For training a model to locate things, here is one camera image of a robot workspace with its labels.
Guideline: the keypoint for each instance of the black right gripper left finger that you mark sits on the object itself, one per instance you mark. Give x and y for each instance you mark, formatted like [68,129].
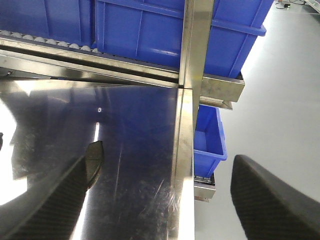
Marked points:
[49,210]

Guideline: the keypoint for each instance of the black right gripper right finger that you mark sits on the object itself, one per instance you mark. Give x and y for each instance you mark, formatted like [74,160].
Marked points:
[268,208]

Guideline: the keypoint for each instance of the lower blue plastic bin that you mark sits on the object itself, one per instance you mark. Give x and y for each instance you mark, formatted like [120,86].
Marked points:
[209,147]

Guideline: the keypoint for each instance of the blue plastic bin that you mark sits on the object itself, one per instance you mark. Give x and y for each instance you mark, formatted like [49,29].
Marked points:
[144,30]
[235,26]
[209,147]

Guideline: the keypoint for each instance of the white roller track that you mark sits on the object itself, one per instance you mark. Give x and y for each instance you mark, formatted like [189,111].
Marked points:
[50,41]

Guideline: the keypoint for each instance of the right blue plastic bin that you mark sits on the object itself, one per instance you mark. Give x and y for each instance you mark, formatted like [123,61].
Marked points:
[235,26]

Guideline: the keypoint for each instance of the blue bin with red bags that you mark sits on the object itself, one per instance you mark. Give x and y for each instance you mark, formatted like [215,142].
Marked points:
[71,21]

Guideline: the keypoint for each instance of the middle blue plastic bin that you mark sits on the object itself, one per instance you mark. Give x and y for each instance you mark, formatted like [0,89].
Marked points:
[144,30]

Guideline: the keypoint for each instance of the stainless steel rack frame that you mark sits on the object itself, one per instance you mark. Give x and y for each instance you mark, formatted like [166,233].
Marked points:
[63,62]

